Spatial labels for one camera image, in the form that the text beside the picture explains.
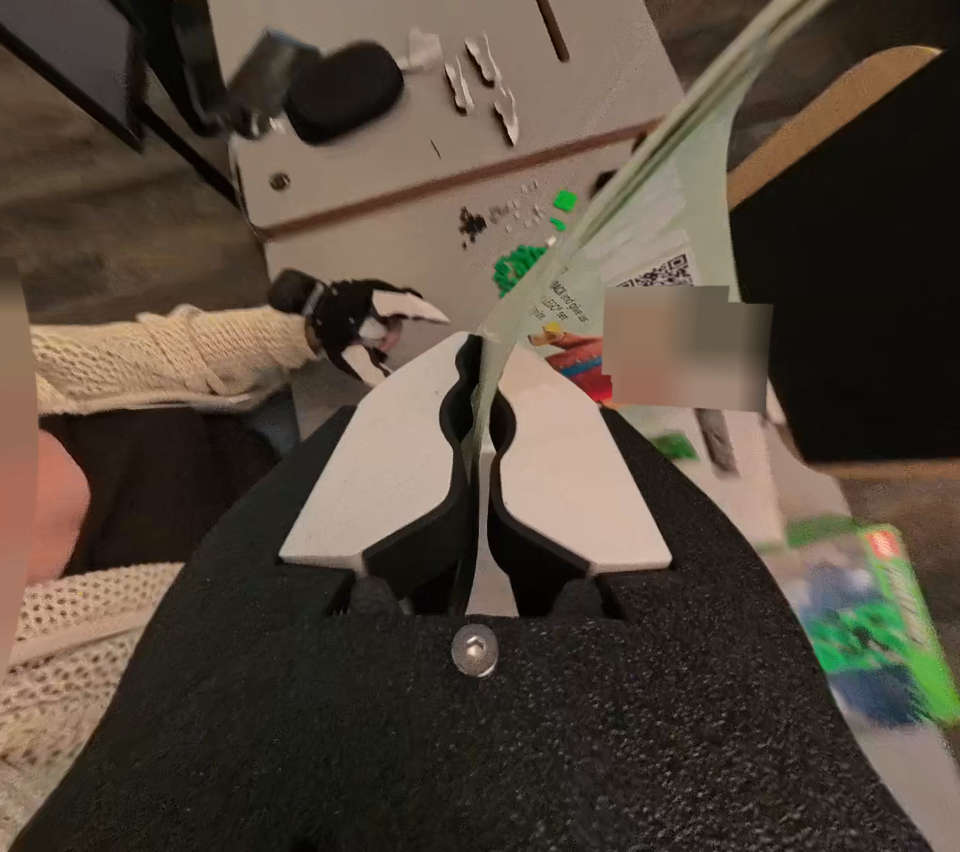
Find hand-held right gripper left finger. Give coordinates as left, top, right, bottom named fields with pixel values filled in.
left=277, top=330, right=481, bottom=613

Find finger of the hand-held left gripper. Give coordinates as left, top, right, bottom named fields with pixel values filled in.
left=341, top=340, right=395, bottom=390
left=371, top=288, right=453, bottom=330

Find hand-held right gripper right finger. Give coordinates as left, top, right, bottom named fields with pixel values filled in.
left=486, top=345, right=674, bottom=617

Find lego instruction booklet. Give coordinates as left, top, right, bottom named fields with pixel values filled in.
left=463, top=0, right=899, bottom=615

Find white book stand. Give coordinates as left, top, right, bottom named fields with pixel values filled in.
left=600, top=44, right=960, bottom=553

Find person's left forearm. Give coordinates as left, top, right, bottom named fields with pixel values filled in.
left=28, top=303, right=325, bottom=417

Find pile of bright green lego pieces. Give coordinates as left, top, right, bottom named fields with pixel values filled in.
left=489, top=243, right=558, bottom=300

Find scattered light grey lego tiles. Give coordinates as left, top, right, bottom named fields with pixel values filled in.
left=486, top=179, right=550, bottom=232

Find green lego box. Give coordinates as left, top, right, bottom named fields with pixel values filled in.
left=783, top=513, right=948, bottom=727

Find dark trousers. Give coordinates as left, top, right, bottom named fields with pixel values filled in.
left=41, top=405, right=301, bottom=577

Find cream knit sweater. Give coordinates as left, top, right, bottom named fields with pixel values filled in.
left=0, top=558, right=192, bottom=852

